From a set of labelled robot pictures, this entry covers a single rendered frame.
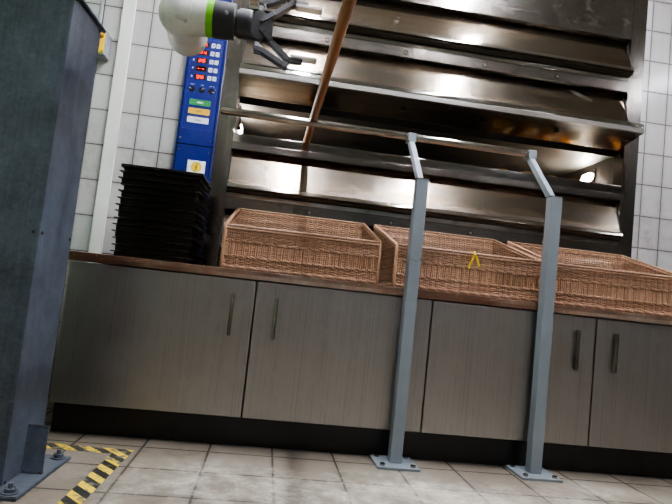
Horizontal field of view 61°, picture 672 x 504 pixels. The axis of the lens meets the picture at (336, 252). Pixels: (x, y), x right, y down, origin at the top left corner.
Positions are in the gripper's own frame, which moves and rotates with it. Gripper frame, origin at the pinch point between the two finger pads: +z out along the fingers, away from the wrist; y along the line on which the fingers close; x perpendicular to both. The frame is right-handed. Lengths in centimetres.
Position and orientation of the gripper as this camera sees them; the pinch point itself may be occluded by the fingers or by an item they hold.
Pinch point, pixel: (314, 35)
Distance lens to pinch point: 160.4
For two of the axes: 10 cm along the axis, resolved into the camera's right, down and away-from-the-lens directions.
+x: 1.3, -0.6, -9.9
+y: -1.1, 9.9, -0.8
